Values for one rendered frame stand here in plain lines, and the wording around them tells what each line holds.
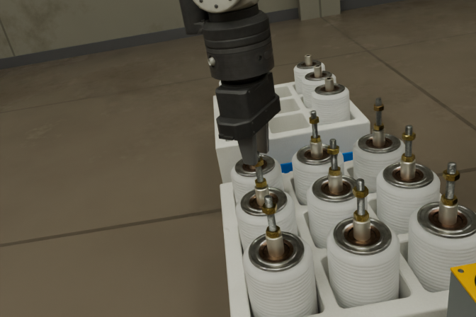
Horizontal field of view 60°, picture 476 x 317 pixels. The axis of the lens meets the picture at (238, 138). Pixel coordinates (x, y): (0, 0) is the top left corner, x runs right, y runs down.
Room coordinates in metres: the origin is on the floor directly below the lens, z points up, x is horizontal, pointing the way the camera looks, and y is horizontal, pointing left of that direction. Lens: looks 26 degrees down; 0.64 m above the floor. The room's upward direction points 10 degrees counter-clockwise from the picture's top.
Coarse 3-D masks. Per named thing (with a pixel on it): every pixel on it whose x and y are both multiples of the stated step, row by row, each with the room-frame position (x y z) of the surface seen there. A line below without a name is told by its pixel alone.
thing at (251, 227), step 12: (240, 204) 0.55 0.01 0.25; (288, 204) 0.53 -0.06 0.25; (240, 216) 0.53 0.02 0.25; (252, 216) 0.52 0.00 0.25; (276, 216) 0.51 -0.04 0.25; (288, 216) 0.51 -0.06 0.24; (240, 228) 0.53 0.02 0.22; (252, 228) 0.51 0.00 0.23; (264, 228) 0.50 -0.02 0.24; (288, 228) 0.51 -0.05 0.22; (252, 240) 0.51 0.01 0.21
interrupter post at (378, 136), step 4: (376, 132) 0.66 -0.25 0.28; (380, 132) 0.66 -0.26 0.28; (384, 132) 0.66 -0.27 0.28; (376, 136) 0.66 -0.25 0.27; (380, 136) 0.66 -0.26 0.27; (384, 136) 0.66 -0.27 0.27; (376, 140) 0.66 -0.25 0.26; (380, 140) 0.66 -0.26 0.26; (384, 140) 0.66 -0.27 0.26; (376, 144) 0.66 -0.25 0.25; (380, 144) 0.66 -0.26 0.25; (384, 144) 0.66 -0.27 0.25
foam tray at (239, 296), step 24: (288, 192) 0.66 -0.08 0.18; (240, 240) 0.57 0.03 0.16; (312, 240) 0.52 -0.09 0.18; (240, 264) 0.49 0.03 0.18; (240, 288) 0.44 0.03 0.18; (408, 288) 0.40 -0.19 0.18; (240, 312) 0.40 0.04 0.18; (336, 312) 0.37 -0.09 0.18; (360, 312) 0.37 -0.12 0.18; (384, 312) 0.36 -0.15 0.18; (408, 312) 0.36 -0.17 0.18; (432, 312) 0.35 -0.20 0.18
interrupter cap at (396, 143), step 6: (360, 138) 0.69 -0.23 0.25; (366, 138) 0.69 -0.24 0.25; (372, 138) 0.69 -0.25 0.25; (390, 138) 0.67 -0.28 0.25; (396, 138) 0.67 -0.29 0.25; (360, 144) 0.67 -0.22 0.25; (366, 144) 0.67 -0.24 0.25; (372, 144) 0.67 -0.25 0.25; (390, 144) 0.65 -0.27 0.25; (396, 144) 0.65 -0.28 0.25; (366, 150) 0.65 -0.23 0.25; (372, 150) 0.64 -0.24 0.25; (378, 150) 0.64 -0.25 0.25; (384, 150) 0.63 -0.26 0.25; (390, 150) 0.63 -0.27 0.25
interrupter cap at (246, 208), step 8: (248, 192) 0.57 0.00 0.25; (272, 192) 0.56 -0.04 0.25; (280, 192) 0.56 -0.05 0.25; (248, 200) 0.55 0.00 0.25; (280, 200) 0.54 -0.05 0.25; (248, 208) 0.53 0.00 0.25; (256, 208) 0.53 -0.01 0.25; (280, 208) 0.52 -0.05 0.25; (256, 216) 0.51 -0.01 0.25; (264, 216) 0.51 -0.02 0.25
